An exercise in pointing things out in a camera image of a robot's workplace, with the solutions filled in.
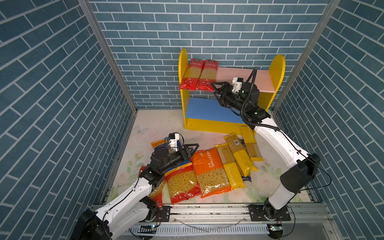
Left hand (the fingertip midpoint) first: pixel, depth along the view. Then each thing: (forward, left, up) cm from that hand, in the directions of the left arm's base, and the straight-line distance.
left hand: (196, 149), depth 72 cm
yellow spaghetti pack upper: (+7, -28, -19) cm, 34 cm away
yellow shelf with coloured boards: (+30, -4, -4) cm, 30 cm away
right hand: (+21, -6, +22) cm, 31 cm away
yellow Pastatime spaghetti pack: (-5, -21, -20) cm, 30 cm away
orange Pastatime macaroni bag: (-3, -8, -19) cm, 21 cm away
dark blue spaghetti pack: (-7, -29, -21) cm, 36 cm away
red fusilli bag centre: (-9, +8, -20) cm, 23 cm away
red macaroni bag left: (-15, +21, -21) cm, 33 cm away
